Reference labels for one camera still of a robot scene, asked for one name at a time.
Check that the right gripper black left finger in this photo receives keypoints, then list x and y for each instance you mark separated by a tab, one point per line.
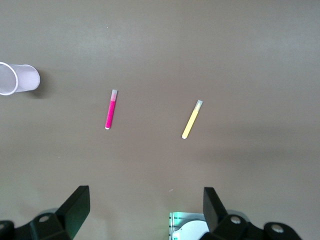
70	215

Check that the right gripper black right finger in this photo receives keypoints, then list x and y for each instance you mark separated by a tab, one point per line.
215	215

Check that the pink highlighter pen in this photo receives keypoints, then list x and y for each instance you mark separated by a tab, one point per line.
110	115

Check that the yellow liquid test tube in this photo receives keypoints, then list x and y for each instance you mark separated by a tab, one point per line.
191	121

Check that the translucent pink plastic cup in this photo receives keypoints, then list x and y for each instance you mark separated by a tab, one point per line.
25	80

